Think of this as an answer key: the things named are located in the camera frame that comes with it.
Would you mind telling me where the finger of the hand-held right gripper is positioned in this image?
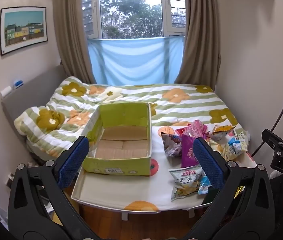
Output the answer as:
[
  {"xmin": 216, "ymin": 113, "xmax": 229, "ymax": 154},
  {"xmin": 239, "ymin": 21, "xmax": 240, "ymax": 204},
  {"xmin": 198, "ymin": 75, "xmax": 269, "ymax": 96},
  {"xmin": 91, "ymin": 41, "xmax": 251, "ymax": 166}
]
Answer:
[{"xmin": 261, "ymin": 129, "xmax": 283, "ymax": 153}]

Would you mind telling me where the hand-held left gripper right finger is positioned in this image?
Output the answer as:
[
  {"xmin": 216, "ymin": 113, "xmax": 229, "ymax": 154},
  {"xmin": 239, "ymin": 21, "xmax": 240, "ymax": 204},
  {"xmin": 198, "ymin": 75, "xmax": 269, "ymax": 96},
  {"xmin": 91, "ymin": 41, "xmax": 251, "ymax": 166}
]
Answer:
[{"xmin": 181, "ymin": 137, "xmax": 275, "ymax": 240}]

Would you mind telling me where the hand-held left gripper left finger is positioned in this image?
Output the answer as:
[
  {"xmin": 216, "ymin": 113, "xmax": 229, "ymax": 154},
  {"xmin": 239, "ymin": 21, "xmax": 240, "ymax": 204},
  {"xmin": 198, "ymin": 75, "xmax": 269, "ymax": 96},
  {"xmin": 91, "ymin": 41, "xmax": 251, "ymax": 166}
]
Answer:
[{"xmin": 8, "ymin": 135, "xmax": 95, "ymax": 240}]

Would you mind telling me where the purple snack packet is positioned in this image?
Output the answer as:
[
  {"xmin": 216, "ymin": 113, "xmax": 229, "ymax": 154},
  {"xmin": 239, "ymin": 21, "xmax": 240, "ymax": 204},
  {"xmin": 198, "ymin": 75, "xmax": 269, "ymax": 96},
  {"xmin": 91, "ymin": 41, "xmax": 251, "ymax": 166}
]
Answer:
[{"xmin": 181, "ymin": 134, "xmax": 202, "ymax": 168}]

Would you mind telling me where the white corn chip packet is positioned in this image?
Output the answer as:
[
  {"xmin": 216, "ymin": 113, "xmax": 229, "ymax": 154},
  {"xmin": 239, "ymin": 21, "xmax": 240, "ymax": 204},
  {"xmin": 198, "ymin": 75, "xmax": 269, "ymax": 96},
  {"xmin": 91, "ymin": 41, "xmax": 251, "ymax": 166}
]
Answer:
[{"xmin": 169, "ymin": 166, "xmax": 212, "ymax": 202}]

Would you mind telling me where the dark green snack packet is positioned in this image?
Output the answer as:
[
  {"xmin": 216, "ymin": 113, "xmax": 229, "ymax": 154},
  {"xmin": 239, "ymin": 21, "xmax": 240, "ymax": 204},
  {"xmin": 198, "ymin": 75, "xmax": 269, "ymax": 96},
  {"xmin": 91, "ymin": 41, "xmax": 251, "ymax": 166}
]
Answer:
[{"xmin": 201, "ymin": 188, "xmax": 220, "ymax": 206}]

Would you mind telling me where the green cardboard box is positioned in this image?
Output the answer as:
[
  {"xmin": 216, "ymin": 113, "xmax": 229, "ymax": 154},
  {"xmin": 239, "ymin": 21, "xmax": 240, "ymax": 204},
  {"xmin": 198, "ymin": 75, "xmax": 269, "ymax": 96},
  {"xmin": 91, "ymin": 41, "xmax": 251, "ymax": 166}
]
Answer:
[{"xmin": 71, "ymin": 102, "xmax": 159, "ymax": 207}]

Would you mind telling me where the pale yellow chip packet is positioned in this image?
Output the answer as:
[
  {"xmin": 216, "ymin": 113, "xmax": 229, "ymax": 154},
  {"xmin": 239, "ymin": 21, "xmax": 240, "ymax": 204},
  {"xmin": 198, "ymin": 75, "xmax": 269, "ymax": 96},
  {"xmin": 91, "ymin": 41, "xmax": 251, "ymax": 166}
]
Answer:
[{"xmin": 208, "ymin": 139, "xmax": 235, "ymax": 162}]

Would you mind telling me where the yellow orange snack packet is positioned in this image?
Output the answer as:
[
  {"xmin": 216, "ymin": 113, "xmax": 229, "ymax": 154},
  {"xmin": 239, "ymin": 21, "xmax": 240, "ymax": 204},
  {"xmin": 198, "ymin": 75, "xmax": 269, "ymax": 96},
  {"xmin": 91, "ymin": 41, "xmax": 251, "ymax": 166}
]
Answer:
[{"xmin": 211, "ymin": 124, "xmax": 236, "ymax": 141}]

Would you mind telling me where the white blue snack packet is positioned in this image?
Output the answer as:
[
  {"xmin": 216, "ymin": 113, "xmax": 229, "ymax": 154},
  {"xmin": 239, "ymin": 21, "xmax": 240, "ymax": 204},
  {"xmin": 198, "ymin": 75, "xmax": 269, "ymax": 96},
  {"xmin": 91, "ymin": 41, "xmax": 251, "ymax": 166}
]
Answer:
[{"xmin": 227, "ymin": 131, "xmax": 248, "ymax": 156}]

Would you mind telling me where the pink snack packet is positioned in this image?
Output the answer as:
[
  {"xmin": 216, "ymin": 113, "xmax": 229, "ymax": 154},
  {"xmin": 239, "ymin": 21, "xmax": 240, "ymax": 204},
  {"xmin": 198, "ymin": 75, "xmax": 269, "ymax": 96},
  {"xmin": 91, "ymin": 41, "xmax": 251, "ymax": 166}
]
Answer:
[{"xmin": 175, "ymin": 119, "xmax": 209, "ymax": 140}]

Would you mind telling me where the silver patterned snack packet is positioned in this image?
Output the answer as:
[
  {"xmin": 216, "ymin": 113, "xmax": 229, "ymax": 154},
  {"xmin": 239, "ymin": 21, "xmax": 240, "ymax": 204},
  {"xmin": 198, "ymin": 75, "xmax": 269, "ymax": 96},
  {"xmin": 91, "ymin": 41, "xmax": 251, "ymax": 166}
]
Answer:
[{"xmin": 160, "ymin": 131, "xmax": 183, "ymax": 157}]

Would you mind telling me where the white fruit-print tablecloth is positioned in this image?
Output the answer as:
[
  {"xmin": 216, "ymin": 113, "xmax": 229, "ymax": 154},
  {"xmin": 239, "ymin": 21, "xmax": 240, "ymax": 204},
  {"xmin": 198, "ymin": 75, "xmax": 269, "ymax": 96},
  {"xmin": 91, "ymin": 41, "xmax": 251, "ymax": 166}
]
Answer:
[{"xmin": 71, "ymin": 124, "xmax": 256, "ymax": 212}]

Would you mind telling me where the floral striped blanket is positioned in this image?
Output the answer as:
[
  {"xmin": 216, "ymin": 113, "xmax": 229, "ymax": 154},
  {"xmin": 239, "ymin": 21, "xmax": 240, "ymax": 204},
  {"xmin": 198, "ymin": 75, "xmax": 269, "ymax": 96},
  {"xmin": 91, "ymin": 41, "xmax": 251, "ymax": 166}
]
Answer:
[{"xmin": 14, "ymin": 76, "xmax": 245, "ymax": 156}]

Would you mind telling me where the grey bed headboard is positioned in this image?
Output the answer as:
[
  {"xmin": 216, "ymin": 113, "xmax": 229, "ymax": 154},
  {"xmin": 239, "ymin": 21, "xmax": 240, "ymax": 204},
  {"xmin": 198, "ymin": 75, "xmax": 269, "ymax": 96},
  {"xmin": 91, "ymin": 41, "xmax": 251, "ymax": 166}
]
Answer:
[{"xmin": 1, "ymin": 65, "xmax": 67, "ymax": 137}]

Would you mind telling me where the white lint roller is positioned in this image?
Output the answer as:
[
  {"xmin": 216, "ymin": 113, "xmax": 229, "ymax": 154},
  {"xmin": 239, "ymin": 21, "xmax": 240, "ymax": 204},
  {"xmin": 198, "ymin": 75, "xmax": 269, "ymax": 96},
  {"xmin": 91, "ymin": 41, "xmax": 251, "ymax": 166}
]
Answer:
[{"xmin": 0, "ymin": 86, "xmax": 12, "ymax": 98}]

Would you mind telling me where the light blue cloth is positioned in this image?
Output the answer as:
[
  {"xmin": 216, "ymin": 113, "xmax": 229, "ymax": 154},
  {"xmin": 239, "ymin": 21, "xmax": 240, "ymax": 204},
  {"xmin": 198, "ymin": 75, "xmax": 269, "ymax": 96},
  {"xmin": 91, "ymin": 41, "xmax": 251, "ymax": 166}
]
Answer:
[{"xmin": 88, "ymin": 36, "xmax": 185, "ymax": 86}]

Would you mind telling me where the white framed window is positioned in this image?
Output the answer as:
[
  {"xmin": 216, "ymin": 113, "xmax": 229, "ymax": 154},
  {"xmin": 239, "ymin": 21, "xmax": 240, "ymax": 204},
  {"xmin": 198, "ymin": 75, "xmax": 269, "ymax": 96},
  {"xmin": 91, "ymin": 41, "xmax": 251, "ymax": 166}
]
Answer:
[{"xmin": 81, "ymin": 0, "xmax": 186, "ymax": 41}]

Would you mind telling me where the framed wall picture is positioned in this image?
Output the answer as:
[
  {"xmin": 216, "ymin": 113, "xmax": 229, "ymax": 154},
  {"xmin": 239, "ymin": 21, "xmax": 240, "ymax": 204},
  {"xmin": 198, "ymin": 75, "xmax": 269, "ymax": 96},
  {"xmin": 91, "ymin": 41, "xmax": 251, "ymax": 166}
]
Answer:
[{"xmin": 0, "ymin": 6, "xmax": 48, "ymax": 56}]

